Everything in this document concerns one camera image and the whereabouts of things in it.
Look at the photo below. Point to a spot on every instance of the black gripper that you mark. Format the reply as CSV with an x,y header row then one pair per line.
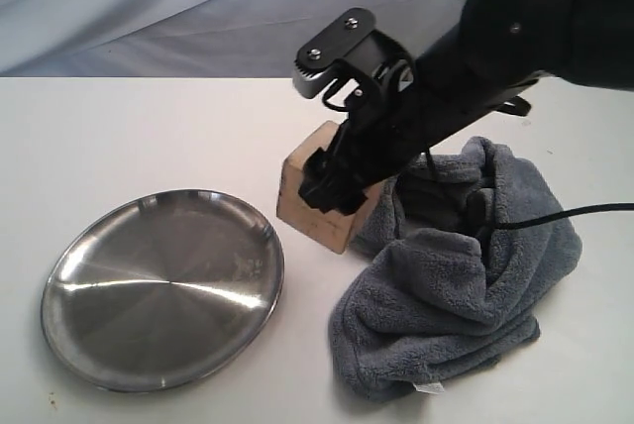
x,y
383,132

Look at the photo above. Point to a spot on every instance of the wooden block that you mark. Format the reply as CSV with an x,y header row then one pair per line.
x,y
333,230

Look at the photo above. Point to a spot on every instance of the grey fleece towel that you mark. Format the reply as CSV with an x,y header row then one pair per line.
x,y
448,290

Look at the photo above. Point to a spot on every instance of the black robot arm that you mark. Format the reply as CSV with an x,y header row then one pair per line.
x,y
500,48

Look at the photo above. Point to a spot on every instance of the round stainless steel plate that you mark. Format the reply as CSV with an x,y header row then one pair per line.
x,y
163,290

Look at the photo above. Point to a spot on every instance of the white backdrop sheet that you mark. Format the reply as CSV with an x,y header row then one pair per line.
x,y
191,38

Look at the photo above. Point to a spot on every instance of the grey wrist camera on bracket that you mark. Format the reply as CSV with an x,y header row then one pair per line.
x,y
351,47

